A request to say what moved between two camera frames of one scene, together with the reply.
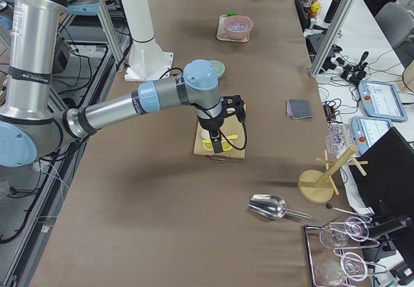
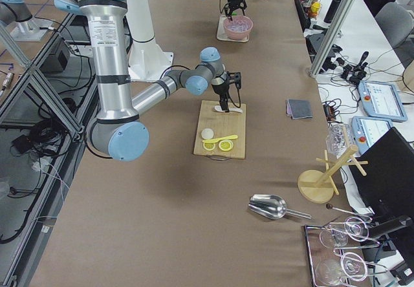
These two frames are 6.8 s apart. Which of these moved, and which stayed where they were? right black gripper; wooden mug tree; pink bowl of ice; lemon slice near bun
Moved: right black gripper
Stayed: wooden mug tree; pink bowl of ice; lemon slice near bun
